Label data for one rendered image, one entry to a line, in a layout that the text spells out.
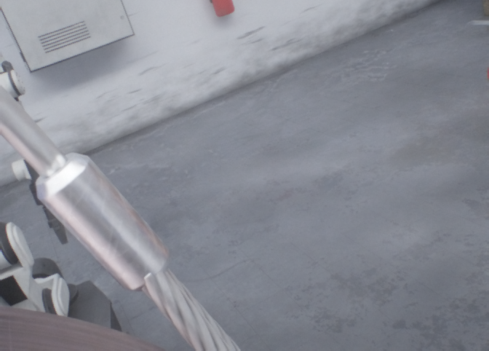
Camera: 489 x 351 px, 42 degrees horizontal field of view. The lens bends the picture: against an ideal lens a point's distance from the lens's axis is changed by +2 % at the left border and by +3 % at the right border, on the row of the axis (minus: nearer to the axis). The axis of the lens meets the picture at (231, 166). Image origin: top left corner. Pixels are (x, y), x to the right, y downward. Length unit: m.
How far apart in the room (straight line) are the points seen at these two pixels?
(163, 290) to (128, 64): 4.96
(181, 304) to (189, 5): 5.08
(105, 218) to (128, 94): 4.99
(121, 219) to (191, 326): 0.04
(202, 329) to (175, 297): 0.01
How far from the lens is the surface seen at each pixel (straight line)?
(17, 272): 2.13
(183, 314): 0.17
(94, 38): 4.74
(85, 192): 0.16
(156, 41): 5.16
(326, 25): 5.75
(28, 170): 2.05
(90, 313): 2.45
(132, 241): 0.16
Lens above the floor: 1.31
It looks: 21 degrees down
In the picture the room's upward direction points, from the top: 19 degrees counter-clockwise
